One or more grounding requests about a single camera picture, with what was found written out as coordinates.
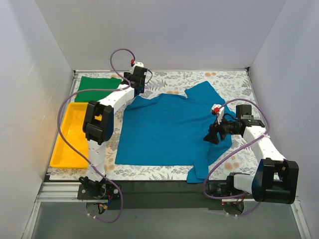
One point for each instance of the blue t shirt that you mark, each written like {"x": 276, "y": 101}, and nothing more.
{"x": 168, "y": 130}

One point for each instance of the green folded t shirt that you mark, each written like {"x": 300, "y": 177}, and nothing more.
{"x": 95, "y": 83}

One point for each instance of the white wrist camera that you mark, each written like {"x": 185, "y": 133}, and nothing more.
{"x": 135, "y": 63}
{"x": 218, "y": 111}

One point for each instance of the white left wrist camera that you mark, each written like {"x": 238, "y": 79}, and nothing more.
{"x": 135, "y": 63}

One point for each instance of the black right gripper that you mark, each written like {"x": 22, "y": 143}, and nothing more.
{"x": 219, "y": 130}

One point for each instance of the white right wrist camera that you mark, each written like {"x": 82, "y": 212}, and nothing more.
{"x": 218, "y": 111}

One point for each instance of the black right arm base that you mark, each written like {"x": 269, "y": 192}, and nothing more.
{"x": 220, "y": 189}

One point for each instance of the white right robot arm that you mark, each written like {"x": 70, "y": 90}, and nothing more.
{"x": 275, "y": 180}

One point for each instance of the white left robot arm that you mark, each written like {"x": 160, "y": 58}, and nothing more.
{"x": 98, "y": 123}

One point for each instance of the yellow plastic tray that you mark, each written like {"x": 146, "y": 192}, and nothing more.
{"x": 63, "y": 156}

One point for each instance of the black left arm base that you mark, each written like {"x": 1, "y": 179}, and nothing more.
{"x": 97, "y": 190}

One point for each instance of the aluminium frame rail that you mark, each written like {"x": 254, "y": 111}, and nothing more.
{"x": 58, "y": 192}

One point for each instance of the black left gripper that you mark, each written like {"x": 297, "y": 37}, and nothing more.
{"x": 139, "y": 87}

